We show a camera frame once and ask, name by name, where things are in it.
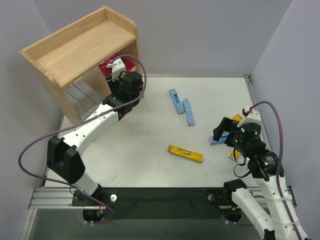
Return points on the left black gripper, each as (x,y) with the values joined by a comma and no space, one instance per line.
(116,84)

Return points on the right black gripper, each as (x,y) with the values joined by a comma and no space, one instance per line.
(230,133)

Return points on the yellow toothpaste box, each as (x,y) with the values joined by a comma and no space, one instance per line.
(190,155)
(234,155)
(238,118)

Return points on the pink toothpaste box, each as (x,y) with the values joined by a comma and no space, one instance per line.
(110,59)
(129,66)
(105,70)

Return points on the silver toothpaste box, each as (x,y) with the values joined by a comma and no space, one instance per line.
(74,95)
(81,110)
(89,92)

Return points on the yellow toothpaste box front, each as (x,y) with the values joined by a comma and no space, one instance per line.
(190,155)

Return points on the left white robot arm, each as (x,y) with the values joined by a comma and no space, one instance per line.
(64,155)

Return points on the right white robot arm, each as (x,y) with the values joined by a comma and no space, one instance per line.
(280,222)

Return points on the wooden two-tier shelf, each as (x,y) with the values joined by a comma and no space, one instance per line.
(74,52)

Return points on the blue toothpaste box near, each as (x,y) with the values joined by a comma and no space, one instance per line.
(222,139)

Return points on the blue toothpaste box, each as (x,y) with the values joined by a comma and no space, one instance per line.
(222,139)
(178,106)
(188,112)

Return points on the blue toothpaste box middle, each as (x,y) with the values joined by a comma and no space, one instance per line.
(188,112)

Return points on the blue toothpaste box far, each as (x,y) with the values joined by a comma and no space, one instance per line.
(178,106)

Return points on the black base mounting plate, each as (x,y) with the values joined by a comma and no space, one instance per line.
(158,203)

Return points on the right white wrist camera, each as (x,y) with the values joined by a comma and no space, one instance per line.
(249,116)

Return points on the aluminium frame rail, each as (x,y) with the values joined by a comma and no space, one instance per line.
(54,198)

